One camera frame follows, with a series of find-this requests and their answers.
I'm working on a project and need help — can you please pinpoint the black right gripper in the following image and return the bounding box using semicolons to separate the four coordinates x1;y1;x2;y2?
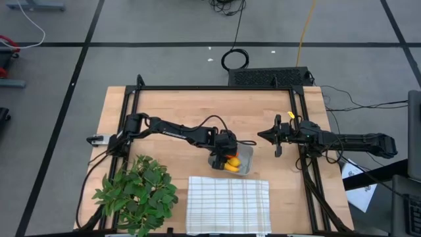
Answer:
257;114;302;158

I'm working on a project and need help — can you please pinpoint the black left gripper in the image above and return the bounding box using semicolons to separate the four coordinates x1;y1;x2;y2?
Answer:
210;129;238;171

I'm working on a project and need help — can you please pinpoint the translucent plastic tupperware container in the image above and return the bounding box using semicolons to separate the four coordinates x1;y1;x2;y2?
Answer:
207;142;255;176

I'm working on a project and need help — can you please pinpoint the white checked kitchen towel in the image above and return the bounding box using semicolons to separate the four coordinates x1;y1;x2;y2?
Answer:
186;176;272;236

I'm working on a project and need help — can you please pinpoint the black computer tower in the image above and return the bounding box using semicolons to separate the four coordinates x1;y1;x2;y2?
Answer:
228;66;314;88

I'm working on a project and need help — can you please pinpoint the green leafy artificial plant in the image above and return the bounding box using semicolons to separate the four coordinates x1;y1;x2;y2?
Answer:
91;154;179;237

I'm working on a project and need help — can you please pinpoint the white printed paper sheet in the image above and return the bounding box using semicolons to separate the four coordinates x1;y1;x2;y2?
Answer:
341;158;378;214

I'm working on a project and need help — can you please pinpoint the grey computer case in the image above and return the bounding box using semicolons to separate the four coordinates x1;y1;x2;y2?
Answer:
407;90;421;181

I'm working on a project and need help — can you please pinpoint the black keyboard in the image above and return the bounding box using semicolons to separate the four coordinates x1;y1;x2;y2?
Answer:
403;194;421;236

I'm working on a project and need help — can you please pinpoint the black office chair base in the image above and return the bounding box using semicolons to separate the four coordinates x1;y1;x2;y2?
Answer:
0;107;11;131

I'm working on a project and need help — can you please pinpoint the grey metal furniture foot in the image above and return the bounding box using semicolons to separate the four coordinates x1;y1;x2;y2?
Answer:
5;0;66;12

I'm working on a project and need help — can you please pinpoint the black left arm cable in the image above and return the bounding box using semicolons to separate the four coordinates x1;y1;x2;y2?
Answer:
187;114;257;146

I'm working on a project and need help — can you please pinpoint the black aluminium table frame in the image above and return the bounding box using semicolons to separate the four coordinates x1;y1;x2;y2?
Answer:
86;74;355;235

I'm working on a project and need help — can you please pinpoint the black hanging cable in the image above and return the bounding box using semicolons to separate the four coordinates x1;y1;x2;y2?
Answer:
220;0;250;72

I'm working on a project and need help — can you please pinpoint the yellow hanging cable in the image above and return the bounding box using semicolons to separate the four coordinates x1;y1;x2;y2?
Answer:
295;0;317;68

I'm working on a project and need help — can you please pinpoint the silver metal bracket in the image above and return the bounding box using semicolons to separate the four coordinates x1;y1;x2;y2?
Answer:
86;134;112;147

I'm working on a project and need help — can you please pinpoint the tangled black cable bundle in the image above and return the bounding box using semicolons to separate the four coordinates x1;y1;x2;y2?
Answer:
209;0;247;16

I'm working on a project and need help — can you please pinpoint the white floor cable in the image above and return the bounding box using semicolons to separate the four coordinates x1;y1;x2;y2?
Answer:
0;0;46;50

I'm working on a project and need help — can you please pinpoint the grey cart with red handle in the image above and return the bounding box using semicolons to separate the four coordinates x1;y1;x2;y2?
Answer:
0;34;26;89

